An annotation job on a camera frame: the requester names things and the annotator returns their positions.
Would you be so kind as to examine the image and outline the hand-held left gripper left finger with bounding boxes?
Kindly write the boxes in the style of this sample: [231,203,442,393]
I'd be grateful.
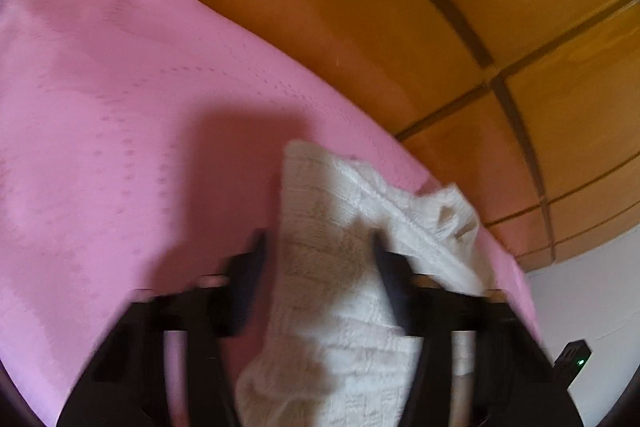
[56,229,269,427]

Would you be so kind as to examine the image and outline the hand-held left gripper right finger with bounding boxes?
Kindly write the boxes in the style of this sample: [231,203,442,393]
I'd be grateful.
[371,231,587,427]

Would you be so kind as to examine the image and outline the long white knit tights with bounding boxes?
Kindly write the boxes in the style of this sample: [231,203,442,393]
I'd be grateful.
[234,140,497,427]

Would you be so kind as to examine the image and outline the pink bedspread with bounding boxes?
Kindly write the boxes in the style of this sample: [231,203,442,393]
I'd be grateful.
[0,0,547,427]

